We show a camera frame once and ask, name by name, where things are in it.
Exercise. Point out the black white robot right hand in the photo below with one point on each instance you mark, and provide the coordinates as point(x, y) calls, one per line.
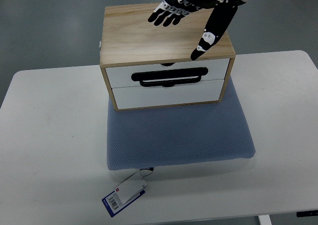
point(172, 11)

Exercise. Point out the black drawer handle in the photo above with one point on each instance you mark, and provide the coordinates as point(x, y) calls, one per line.
point(169, 78)

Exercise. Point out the blue grey cushion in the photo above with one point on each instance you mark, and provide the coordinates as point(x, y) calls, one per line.
point(155, 137)

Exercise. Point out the white drawer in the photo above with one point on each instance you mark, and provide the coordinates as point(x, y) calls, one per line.
point(139, 97)
point(121, 76)

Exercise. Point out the white blue price tag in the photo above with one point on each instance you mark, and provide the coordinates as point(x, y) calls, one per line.
point(124, 194)

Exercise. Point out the wooden drawer cabinet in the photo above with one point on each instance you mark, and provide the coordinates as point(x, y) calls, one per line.
point(128, 39)

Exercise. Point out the black table control panel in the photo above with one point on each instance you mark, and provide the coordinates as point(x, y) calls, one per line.
point(307, 214)

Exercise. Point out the white table leg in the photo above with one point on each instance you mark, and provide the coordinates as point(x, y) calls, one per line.
point(264, 220)

